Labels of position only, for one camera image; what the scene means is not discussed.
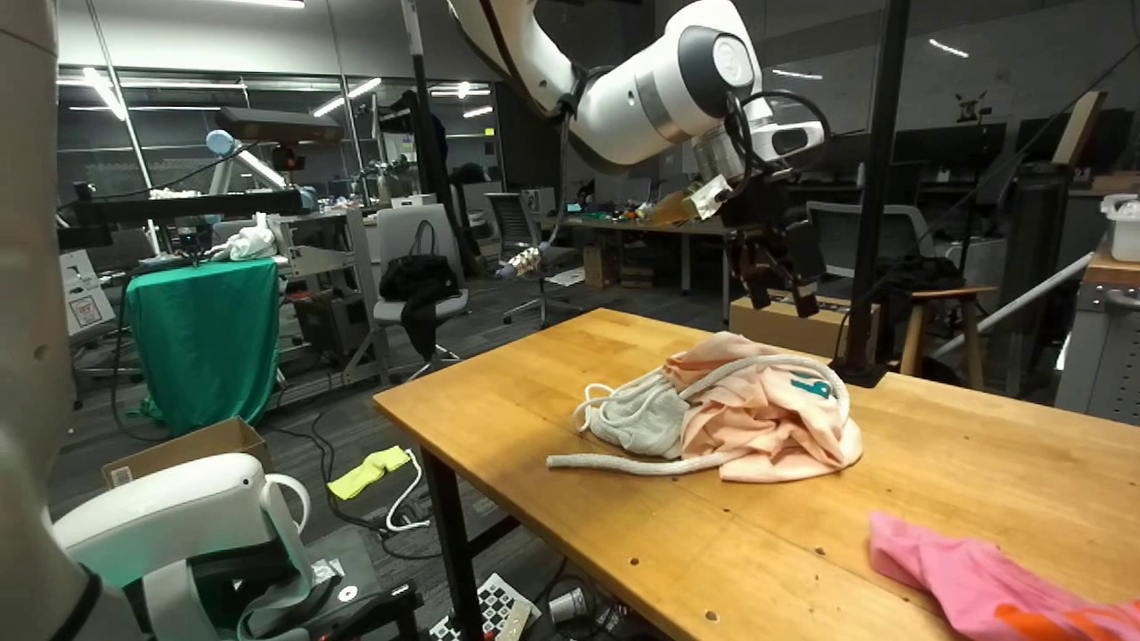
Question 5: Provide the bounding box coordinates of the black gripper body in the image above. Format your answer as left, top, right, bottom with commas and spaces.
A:
726, 169, 820, 317

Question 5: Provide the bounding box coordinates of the peach shirt with teal print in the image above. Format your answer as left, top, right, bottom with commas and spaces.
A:
662, 332, 863, 484

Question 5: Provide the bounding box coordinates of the white cloth bag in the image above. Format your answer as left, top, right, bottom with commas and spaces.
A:
572, 372, 686, 459

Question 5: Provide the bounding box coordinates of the thick white braided rope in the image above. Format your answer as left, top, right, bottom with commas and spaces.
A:
543, 446, 730, 481

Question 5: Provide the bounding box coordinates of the pink shirt with orange print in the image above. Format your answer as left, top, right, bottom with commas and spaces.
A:
868, 514, 1140, 641

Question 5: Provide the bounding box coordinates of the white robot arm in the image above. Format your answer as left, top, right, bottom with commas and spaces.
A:
444, 0, 830, 220

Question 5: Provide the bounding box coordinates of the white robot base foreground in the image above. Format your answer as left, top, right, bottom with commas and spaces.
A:
0, 437, 419, 641

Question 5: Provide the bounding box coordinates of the black vertical pole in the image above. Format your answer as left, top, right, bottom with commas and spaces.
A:
838, 0, 913, 385

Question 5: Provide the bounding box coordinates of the wooden stool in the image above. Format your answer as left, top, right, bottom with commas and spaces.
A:
899, 284, 994, 388

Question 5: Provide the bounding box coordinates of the white plastic bin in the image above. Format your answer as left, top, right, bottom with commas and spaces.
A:
1099, 191, 1140, 259

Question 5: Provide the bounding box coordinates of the yellow green power strip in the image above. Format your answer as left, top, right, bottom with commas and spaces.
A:
327, 446, 410, 501

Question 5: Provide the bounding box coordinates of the green cloth covered table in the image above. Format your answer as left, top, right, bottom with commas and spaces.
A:
123, 259, 282, 433

